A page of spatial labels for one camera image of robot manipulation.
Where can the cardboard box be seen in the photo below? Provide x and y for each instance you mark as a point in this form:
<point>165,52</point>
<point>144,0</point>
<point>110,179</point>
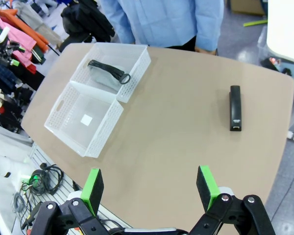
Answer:
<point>248,7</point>

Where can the beige grey garment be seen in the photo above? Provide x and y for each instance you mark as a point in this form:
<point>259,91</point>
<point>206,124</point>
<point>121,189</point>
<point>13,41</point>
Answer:
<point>36,17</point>

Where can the person's black trousers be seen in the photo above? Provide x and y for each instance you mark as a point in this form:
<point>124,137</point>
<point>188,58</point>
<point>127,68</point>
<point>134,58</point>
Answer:
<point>183,44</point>

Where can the black device with red light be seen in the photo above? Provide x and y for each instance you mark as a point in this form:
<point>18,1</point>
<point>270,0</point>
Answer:
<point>272,64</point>

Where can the green-padded black right gripper right finger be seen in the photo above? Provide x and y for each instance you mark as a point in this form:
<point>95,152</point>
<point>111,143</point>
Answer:
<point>207,186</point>

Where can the pink garment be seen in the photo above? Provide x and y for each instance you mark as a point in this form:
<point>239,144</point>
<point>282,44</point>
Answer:
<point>17,39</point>

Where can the white perforated plastic basket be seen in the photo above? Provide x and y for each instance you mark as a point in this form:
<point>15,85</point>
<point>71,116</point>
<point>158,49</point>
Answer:
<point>104,127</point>
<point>137,61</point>

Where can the person's right forearm blue sleeve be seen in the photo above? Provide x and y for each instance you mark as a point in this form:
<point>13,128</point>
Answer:
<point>117,19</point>

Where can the lime green stick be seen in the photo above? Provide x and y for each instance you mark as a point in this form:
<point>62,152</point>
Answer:
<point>255,23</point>

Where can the aluminium slotted frame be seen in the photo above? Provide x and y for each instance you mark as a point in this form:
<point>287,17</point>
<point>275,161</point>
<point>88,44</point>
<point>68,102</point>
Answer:
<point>56,193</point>

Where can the person's left forearm blue sleeve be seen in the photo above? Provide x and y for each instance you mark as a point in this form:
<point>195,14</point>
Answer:
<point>209,24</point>

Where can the black bag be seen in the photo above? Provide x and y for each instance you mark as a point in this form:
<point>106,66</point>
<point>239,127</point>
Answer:
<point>88,22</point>

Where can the black stapler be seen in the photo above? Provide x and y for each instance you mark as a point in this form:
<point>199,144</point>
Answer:
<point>235,109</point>

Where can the blue grey box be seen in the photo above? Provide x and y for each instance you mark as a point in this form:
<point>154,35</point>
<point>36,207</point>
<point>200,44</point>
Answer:
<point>292,73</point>

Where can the person's left hand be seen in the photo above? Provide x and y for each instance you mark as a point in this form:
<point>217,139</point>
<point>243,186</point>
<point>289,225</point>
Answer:
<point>205,51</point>

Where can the green-padded black right gripper left finger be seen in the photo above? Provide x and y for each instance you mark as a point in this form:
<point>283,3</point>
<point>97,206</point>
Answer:
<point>93,188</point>

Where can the orange garment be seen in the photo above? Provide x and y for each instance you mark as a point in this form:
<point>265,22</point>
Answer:
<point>22,27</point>

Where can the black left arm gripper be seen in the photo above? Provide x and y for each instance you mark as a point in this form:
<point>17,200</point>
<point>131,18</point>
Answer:
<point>1,52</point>

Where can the large white rounded object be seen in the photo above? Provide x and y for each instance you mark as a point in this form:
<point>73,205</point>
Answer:
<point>286,27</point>

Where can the white plastic cover sheet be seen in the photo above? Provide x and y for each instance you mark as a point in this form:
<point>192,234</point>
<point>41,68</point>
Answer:
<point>5,151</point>

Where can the person's torso blue shirt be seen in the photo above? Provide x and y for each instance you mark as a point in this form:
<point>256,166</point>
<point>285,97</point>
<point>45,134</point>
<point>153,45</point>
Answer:
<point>161,22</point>

